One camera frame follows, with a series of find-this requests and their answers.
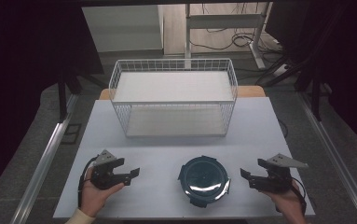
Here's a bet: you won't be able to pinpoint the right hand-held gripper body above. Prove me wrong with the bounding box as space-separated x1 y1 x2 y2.
257 153 309 194

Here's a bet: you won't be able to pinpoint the black stand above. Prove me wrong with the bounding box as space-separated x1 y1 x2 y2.
309 70 323 121
57 70 85 123

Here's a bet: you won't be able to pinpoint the white power strip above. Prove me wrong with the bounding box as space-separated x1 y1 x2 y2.
272 63 290 77

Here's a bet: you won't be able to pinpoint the black cable beside table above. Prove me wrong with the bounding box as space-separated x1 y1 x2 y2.
278 119 290 140

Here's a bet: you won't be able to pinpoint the wooden table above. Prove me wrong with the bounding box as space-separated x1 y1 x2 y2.
99 85 267 101

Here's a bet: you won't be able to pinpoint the person's right hand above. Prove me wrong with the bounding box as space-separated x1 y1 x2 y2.
261 181 305 217

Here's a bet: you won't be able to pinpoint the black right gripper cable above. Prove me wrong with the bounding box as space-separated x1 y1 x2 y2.
290 175 308 216

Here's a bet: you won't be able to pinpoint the white wire shelf rack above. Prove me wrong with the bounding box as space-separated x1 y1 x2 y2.
108 58 239 138

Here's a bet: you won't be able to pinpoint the white metal desk frame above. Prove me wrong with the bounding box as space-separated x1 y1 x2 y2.
184 2 274 70

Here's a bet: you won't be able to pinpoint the black curtain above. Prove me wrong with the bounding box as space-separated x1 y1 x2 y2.
0 0 105 202
264 0 357 157

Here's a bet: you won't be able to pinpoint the black floor cables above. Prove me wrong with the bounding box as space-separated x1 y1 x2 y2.
189 28 283 54

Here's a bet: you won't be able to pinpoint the aluminium rail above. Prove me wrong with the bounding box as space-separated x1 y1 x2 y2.
296 91 357 224
9 92 81 224

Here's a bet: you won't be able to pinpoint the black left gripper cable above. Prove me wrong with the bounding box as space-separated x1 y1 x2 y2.
77 155 99 208

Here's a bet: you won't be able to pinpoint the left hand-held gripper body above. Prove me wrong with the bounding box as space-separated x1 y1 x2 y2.
90 149 123 190

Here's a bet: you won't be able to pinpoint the person's left hand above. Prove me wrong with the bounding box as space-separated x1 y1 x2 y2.
80 168 126 218

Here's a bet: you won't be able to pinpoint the dark teal round food container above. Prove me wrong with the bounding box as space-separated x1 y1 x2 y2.
177 155 231 209

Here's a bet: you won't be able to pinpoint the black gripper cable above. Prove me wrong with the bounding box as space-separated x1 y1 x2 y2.
77 155 99 208
290 175 308 216

